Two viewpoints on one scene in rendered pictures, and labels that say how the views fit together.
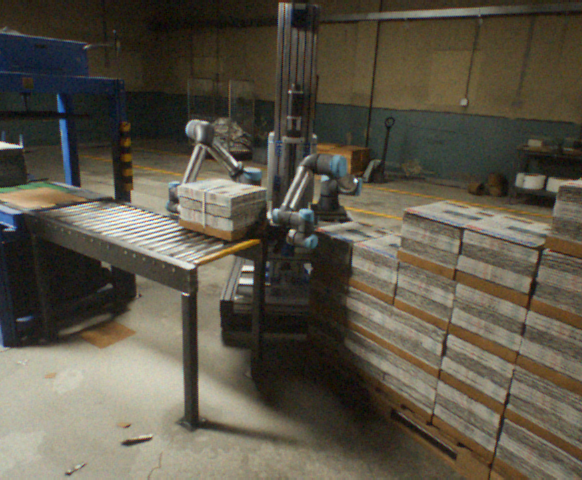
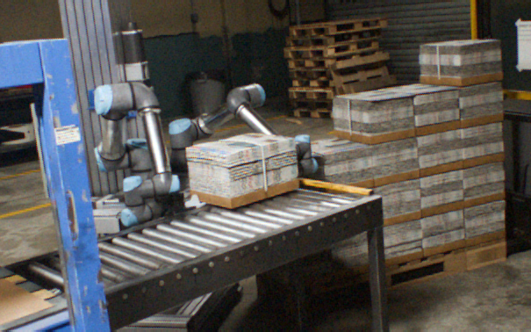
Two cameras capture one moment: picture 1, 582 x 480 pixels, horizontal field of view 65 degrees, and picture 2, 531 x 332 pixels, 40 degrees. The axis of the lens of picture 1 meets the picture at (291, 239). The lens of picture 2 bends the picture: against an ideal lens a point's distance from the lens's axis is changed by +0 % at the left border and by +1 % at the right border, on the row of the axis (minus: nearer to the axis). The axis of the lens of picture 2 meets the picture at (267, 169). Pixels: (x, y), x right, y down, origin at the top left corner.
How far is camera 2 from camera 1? 3.56 m
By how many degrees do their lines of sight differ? 71
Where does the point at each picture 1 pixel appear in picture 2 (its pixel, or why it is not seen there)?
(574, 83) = not seen: outside the picture
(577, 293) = (481, 104)
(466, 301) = (426, 147)
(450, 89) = not seen: outside the picture
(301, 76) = (123, 12)
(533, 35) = not seen: outside the picture
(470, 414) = (447, 225)
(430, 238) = (392, 114)
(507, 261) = (444, 104)
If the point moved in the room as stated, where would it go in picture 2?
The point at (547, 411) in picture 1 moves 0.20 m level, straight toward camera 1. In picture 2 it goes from (484, 184) to (516, 188)
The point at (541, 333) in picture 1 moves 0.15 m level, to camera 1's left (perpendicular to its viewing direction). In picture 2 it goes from (470, 139) to (470, 144)
